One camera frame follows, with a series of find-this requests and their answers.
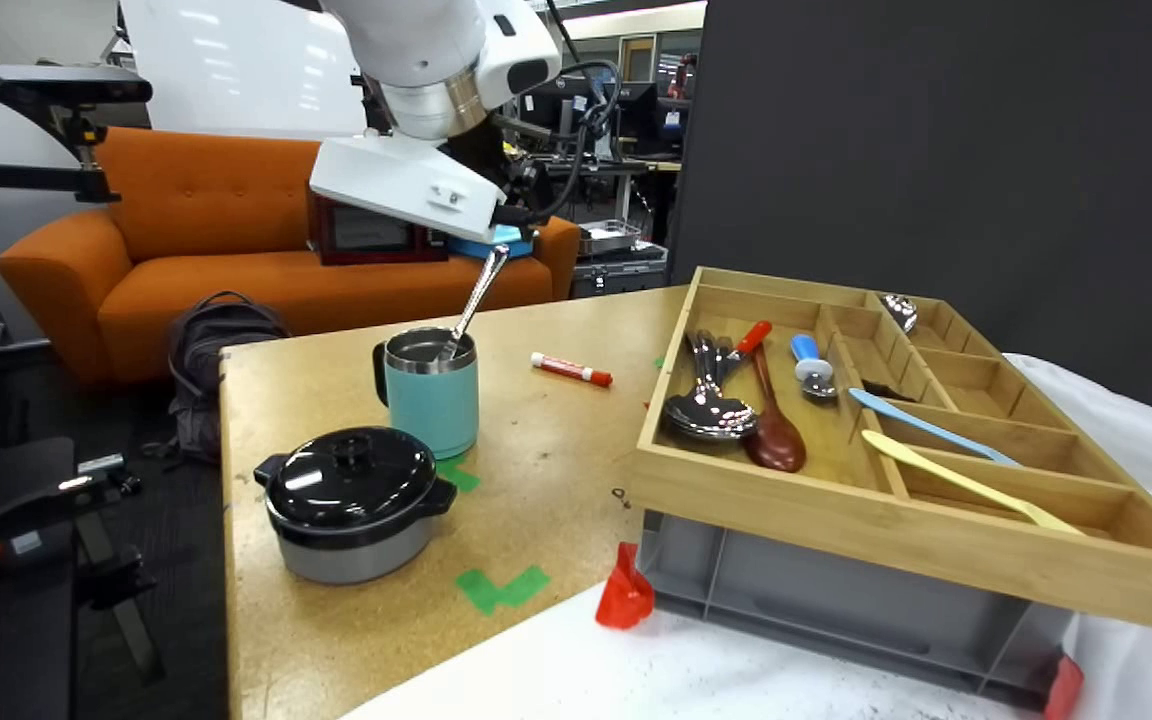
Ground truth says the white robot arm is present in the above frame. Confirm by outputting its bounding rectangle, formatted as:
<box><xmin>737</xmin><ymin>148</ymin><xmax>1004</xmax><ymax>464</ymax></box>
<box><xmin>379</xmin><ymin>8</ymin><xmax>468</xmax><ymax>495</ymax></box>
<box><xmin>324</xmin><ymin>0</ymin><xmax>561</xmax><ymax>139</ymax></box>

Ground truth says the teal steel mug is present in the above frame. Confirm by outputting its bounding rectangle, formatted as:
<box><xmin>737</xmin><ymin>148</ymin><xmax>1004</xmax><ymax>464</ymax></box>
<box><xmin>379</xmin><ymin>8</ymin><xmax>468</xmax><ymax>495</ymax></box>
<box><xmin>372</xmin><ymin>328</ymin><xmax>480</xmax><ymax>459</ymax></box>

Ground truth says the light blue plastic knife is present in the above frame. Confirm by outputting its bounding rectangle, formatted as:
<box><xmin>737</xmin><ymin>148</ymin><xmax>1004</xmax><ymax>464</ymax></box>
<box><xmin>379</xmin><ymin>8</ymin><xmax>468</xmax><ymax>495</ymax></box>
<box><xmin>848</xmin><ymin>388</ymin><xmax>1019</xmax><ymax>469</ymax></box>

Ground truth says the yellow plastic knife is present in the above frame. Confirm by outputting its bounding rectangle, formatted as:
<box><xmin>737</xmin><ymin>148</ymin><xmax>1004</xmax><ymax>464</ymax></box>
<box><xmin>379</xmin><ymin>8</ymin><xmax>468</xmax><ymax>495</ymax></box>
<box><xmin>862</xmin><ymin>428</ymin><xmax>1084</xmax><ymax>537</ymax></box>

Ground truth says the red white marker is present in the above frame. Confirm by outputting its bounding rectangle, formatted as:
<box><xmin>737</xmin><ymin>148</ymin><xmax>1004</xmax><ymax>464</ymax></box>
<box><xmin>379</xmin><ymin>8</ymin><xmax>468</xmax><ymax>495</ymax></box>
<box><xmin>529</xmin><ymin>353</ymin><xmax>611</xmax><ymax>388</ymax></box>

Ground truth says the silver serving spoon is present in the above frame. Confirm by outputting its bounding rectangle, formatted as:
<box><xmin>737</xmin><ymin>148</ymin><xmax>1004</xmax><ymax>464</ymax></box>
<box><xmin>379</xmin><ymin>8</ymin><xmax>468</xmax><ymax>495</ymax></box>
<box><xmin>660</xmin><ymin>330</ymin><xmax>755</xmax><ymax>443</ymax></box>

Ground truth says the dark red spoon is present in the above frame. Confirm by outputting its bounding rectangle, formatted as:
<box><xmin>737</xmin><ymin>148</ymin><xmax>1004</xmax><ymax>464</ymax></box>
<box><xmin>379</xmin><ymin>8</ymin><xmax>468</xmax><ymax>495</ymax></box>
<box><xmin>737</xmin><ymin>319</ymin><xmax>808</xmax><ymax>470</ymax></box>

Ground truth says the red clamp piece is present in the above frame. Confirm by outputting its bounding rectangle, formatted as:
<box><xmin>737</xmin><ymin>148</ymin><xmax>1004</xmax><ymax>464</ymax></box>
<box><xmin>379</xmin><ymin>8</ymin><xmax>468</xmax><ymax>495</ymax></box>
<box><xmin>598</xmin><ymin>542</ymin><xmax>657</xmax><ymax>627</ymax></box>

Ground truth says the green tape marking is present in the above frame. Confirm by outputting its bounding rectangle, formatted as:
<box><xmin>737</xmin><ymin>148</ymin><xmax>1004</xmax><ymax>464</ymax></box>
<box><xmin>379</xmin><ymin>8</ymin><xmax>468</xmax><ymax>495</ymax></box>
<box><xmin>438</xmin><ymin>459</ymin><xmax>550</xmax><ymax>615</ymax></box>

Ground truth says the grey pot black lid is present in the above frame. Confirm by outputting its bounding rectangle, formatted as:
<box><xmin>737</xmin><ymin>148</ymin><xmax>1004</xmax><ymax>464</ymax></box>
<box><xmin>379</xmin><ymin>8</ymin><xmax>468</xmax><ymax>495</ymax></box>
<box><xmin>251</xmin><ymin>428</ymin><xmax>455</xmax><ymax>585</ymax></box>

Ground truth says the grey plastic crate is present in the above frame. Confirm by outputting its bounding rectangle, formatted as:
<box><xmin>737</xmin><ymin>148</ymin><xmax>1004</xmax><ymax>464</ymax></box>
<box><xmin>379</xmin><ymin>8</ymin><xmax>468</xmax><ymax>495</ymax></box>
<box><xmin>637</xmin><ymin>510</ymin><xmax>1067</xmax><ymax>706</ymax></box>

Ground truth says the wooden cutlery tray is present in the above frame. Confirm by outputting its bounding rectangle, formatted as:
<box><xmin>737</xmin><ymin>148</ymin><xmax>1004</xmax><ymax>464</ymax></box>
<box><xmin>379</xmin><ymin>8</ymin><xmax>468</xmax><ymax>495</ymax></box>
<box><xmin>629</xmin><ymin>269</ymin><xmax>1152</xmax><ymax>627</ymax></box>

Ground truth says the white tablecloth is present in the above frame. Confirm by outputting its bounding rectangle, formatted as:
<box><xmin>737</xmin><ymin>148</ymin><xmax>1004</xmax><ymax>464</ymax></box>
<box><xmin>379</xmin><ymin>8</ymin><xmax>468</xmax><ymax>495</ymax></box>
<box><xmin>332</xmin><ymin>349</ymin><xmax>1152</xmax><ymax>720</ymax></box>

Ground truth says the dark backpack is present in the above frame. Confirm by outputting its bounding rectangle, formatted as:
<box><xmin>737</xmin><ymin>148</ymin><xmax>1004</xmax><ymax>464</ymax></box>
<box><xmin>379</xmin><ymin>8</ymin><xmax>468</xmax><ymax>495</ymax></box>
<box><xmin>169</xmin><ymin>292</ymin><xmax>285</xmax><ymax>464</ymax></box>

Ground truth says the orange sofa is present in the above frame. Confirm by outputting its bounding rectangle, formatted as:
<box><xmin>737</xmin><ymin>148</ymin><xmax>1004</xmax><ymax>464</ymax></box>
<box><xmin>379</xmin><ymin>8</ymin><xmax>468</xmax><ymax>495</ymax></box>
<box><xmin>0</xmin><ymin>124</ymin><xmax>588</xmax><ymax>390</ymax></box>

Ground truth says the black partition panel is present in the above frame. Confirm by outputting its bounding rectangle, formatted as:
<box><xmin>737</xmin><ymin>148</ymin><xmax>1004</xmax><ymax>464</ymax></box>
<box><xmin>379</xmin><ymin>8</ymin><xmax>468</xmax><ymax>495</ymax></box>
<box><xmin>672</xmin><ymin>0</ymin><xmax>1152</xmax><ymax>403</ymax></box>

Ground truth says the blue handled utensil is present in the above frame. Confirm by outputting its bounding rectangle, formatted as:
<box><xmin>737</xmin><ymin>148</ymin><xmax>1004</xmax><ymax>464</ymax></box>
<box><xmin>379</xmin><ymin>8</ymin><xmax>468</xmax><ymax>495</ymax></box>
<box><xmin>788</xmin><ymin>330</ymin><xmax>835</xmax><ymax>400</ymax></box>

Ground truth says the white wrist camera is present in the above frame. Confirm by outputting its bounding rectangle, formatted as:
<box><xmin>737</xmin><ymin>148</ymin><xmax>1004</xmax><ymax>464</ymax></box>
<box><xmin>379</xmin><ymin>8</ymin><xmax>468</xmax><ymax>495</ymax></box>
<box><xmin>310</xmin><ymin>133</ymin><xmax>504</xmax><ymax>239</ymax></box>

